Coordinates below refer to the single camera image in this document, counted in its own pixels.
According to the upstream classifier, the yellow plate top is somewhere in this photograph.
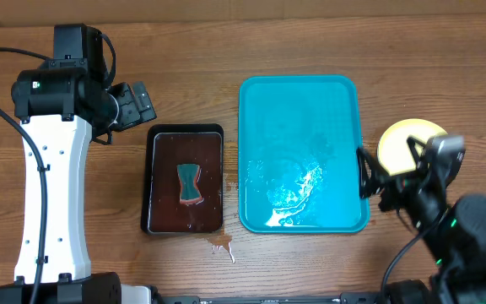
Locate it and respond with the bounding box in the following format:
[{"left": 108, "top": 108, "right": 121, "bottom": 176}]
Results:
[{"left": 377, "top": 118, "right": 446, "bottom": 176}]

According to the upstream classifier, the teal orange sponge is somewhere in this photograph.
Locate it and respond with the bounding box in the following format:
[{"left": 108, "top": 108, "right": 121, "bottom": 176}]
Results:
[{"left": 177, "top": 164, "right": 203, "bottom": 205}]

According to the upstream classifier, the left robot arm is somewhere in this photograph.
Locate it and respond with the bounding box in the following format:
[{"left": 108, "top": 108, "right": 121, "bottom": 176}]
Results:
[{"left": 0, "top": 68, "right": 157, "bottom": 303}]

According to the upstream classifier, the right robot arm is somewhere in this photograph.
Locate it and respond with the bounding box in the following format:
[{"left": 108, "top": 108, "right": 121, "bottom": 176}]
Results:
[{"left": 356, "top": 146, "right": 486, "bottom": 303}]

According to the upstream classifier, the teal plastic tray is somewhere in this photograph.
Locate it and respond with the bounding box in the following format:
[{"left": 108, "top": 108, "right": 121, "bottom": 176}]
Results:
[{"left": 238, "top": 75, "right": 370, "bottom": 234}]

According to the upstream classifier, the black base frame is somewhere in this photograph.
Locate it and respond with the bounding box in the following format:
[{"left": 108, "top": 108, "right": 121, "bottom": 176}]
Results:
[{"left": 120, "top": 279, "right": 434, "bottom": 304}]

